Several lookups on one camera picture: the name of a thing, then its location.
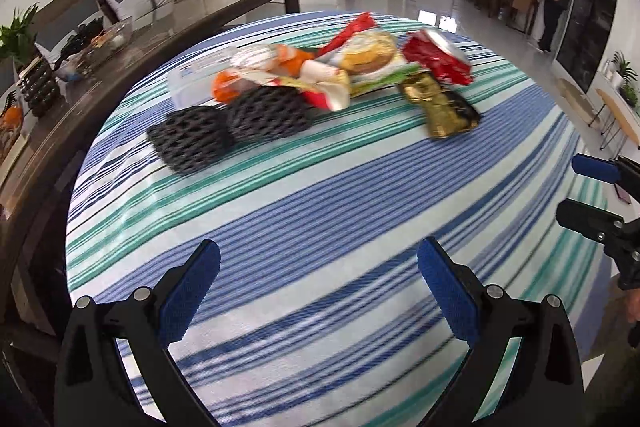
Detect red foil packet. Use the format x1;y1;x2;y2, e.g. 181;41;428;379
402;29;473;86

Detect tan floor mat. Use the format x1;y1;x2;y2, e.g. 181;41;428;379
556;78;602;128

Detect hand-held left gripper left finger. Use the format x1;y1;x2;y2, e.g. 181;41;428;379
52;238;222;427

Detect green potted plant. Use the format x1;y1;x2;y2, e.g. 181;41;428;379
0;4;41;68

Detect blue green striped tablecloth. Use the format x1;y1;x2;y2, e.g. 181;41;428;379
65;9;613;427

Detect burger print snack wrapper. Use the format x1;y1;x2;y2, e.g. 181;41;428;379
340;29;423;98

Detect black studded container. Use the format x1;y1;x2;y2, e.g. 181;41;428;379
17;57;61;118

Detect clear plastic box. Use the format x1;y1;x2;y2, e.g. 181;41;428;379
166;52;241;108

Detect small potted plant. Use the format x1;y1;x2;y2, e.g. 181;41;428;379
610;52;639;88

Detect glass tray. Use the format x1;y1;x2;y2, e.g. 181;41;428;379
75;18;136;68

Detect dark wooden table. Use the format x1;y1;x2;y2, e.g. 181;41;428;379
0;0;307;358

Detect person's right forearm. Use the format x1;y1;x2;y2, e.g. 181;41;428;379
582;287;640;427

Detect orange white snack wrapper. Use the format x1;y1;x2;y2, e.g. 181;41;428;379
212;43;321;104

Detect wooden sofa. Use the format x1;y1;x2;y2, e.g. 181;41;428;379
30;0;221;52

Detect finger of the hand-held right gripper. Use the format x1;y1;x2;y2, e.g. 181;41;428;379
556;199;627;255
572;153;640;188

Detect orange fruit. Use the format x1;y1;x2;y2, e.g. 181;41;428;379
0;104;23;131

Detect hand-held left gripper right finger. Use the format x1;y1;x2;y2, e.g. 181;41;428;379
417;237;586;427

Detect black foam fruit net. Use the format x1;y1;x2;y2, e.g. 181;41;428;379
227;87;314;144
147;107;236;176

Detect yellow red snack wrapper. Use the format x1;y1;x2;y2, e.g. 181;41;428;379
272;62;352;112

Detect wooden side bench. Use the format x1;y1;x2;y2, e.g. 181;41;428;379
595;88;640;152

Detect gold foil wrapper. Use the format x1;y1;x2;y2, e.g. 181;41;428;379
398;73;482;140

